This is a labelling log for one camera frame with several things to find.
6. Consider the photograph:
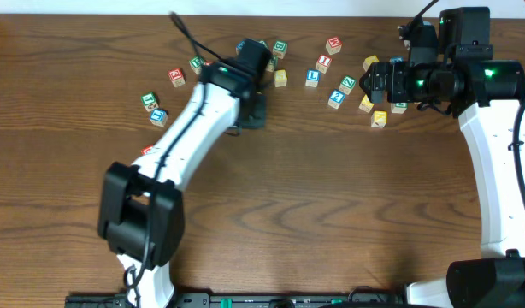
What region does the green R block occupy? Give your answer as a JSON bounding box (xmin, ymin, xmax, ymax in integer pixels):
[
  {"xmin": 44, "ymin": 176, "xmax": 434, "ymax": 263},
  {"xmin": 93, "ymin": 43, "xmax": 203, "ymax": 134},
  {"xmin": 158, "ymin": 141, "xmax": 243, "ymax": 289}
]
[{"xmin": 266, "ymin": 56, "xmax": 279, "ymax": 73}]

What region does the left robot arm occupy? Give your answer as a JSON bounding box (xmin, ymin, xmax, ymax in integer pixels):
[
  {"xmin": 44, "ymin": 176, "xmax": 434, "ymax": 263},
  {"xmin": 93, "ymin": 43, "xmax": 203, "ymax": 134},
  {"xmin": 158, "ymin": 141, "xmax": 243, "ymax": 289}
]
[{"xmin": 97, "ymin": 38, "xmax": 272, "ymax": 307}]

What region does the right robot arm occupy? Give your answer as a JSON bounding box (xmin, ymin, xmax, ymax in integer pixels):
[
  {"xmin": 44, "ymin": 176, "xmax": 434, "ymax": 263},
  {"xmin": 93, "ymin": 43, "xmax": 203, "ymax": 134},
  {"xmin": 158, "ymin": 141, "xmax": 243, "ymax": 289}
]
[{"xmin": 359, "ymin": 7, "xmax": 525, "ymax": 307}]

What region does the blue D block upper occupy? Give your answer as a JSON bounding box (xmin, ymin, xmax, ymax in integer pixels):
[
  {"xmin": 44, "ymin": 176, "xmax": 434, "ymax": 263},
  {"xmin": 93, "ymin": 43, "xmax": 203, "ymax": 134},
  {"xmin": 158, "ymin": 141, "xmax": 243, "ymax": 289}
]
[{"xmin": 390, "ymin": 56, "xmax": 404, "ymax": 63}]

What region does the yellow block right upper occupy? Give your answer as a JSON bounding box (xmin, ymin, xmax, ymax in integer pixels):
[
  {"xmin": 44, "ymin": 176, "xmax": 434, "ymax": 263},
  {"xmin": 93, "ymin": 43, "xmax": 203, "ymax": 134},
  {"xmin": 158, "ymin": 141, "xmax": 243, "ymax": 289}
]
[{"xmin": 363, "ymin": 55, "xmax": 379, "ymax": 71}]

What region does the yellow block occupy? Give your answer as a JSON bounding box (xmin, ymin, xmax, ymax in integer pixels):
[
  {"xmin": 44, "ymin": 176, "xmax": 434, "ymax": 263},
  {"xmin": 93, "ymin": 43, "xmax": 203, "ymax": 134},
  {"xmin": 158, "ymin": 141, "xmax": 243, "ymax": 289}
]
[
  {"xmin": 363, "ymin": 55, "xmax": 379, "ymax": 71},
  {"xmin": 359, "ymin": 95, "xmax": 374, "ymax": 113},
  {"xmin": 274, "ymin": 69, "xmax": 288, "ymax": 87},
  {"xmin": 371, "ymin": 110, "xmax": 387, "ymax": 128}
]

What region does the yellow block right middle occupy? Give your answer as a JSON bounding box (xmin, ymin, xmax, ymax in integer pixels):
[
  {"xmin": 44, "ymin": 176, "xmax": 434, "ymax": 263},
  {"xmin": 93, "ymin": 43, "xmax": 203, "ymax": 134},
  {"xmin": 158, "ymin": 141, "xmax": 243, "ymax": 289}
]
[{"xmin": 359, "ymin": 95, "xmax": 374, "ymax": 113}]

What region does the green L block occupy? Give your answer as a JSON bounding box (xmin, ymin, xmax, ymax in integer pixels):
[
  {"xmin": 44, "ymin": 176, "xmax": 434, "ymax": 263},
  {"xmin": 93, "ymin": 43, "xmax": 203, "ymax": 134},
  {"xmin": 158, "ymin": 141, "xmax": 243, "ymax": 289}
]
[{"xmin": 391, "ymin": 103, "xmax": 408, "ymax": 114}]

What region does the green Z block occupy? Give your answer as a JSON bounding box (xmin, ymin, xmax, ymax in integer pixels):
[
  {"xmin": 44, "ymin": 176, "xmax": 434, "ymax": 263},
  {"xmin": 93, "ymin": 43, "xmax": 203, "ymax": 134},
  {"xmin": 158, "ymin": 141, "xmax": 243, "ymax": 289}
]
[{"xmin": 339, "ymin": 75, "xmax": 357, "ymax": 95}]

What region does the yellow block right lower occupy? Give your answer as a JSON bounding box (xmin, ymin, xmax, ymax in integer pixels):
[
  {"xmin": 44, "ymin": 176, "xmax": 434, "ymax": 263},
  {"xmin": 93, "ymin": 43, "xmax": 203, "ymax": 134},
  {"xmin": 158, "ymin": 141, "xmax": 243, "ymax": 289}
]
[{"xmin": 371, "ymin": 110, "xmax": 387, "ymax": 128}]

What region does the yellow block centre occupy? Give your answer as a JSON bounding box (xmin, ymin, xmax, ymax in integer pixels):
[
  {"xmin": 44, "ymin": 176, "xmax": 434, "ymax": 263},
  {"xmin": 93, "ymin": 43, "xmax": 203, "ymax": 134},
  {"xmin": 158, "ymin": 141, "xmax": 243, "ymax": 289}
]
[{"xmin": 274, "ymin": 69, "xmax": 288, "ymax": 87}]

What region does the blue 2 block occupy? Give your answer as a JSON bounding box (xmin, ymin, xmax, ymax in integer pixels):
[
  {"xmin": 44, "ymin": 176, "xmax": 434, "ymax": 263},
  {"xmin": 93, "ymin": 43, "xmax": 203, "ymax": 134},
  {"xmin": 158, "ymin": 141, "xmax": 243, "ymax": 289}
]
[{"xmin": 327, "ymin": 89, "xmax": 345, "ymax": 109}]

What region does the red M block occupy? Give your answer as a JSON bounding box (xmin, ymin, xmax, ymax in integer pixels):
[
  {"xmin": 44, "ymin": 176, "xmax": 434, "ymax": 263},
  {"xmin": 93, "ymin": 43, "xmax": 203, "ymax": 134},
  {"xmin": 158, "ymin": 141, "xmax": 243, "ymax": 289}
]
[{"xmin": 326, "ymin": 36, "xmax": 343, "ymax": 55}]

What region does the red I block right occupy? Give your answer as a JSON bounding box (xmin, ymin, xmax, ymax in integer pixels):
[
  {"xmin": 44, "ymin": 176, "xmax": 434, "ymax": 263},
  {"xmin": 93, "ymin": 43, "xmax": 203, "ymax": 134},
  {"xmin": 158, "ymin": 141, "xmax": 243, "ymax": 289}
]
[{"xmin": 316, "ymin": 55, "xmax": 332, "ymax": 74}]

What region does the green B block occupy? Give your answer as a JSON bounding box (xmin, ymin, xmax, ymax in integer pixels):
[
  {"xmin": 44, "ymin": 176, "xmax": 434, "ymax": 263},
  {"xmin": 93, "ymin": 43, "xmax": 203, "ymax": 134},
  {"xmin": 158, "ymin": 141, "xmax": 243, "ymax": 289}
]
[{"xmin": 272, "ymin": 40, "xmax": 288, "ymax": 59}]

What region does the blue L block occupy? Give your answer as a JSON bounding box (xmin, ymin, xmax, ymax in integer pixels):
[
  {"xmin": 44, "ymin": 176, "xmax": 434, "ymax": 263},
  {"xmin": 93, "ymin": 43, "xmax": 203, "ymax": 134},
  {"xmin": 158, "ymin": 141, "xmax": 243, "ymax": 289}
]
[{"xmin": 305, "ymin": 69, "xmax": 321, "ymax": 87}]

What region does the green F block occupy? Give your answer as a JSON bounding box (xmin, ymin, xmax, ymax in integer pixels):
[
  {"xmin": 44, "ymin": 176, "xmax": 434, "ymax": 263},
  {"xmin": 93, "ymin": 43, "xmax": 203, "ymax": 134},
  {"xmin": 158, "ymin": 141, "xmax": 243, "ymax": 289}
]
[{"xmin": 189, "ymin": 56, "xmax": 206, "ymax": 75}]

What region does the red G block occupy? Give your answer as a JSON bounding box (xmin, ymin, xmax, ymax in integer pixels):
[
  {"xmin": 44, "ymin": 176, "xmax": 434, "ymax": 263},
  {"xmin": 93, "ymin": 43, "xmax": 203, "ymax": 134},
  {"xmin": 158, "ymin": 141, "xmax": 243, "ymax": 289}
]
[{"xmin": 168, "ymin": 68, "xmax": 186, "ymax": 87}]

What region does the blue T block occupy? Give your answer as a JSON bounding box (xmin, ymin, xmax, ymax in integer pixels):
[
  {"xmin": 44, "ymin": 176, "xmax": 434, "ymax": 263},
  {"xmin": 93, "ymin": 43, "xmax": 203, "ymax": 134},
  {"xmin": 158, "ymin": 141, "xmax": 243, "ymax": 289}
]
[{"xmin": 149, "ymin": 109, "xmax": 168, "ymax": 127}]

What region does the green J block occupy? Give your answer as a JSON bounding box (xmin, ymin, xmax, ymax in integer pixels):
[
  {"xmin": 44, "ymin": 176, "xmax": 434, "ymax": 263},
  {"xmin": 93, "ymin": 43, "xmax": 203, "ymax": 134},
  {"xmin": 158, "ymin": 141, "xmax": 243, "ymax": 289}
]
[{"xmin": 141, "ymin": 92, "xmax": 159, "ymax": 112}]

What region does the red U block lower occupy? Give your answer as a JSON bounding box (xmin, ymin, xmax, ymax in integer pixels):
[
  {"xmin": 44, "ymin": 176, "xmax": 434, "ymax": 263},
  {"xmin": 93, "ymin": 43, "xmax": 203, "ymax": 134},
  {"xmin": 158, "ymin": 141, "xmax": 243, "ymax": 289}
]
[{"xmin": 142, "ymin": 145, "xmax": 153, "ymax": 155}]

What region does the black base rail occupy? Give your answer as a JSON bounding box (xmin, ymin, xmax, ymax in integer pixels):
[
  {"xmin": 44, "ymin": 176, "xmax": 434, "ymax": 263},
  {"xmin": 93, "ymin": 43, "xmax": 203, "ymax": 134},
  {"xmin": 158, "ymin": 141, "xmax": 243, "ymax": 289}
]
[{"xmin": 64, "ymin": 290, "xmax": 405, "ymax": 308}]

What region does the left black cable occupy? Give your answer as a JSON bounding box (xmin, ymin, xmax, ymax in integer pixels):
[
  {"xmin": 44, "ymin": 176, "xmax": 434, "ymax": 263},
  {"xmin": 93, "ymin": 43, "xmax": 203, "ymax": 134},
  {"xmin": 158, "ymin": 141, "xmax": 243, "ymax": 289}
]
[{"xmin": 123, "ymin": 11, "xmax": 229, "ymax": 308}]

